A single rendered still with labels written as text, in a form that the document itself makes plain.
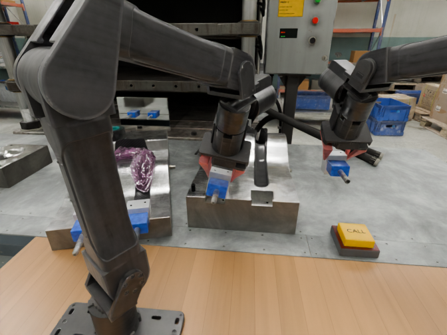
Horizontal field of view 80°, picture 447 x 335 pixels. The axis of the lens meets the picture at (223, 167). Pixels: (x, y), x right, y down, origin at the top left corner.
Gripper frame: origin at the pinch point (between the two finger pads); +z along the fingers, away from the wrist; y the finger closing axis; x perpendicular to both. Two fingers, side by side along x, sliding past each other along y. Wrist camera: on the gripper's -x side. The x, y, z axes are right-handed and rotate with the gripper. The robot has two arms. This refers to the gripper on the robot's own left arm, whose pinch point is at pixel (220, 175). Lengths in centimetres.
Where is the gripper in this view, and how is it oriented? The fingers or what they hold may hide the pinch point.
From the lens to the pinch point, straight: 60.9
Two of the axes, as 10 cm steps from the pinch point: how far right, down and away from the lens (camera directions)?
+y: -9.8, -2.1, 0.1
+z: -1.4, 6.7, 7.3
